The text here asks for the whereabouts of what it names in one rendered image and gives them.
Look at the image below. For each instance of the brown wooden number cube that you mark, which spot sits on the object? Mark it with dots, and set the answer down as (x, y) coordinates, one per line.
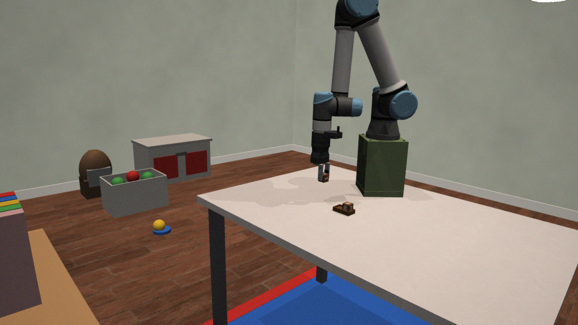
(347, 206)
(325, 178)

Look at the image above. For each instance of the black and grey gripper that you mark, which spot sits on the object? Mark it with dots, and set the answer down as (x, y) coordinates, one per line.
(321, 136)

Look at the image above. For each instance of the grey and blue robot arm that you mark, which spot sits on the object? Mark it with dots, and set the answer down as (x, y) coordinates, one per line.
(396, 102)

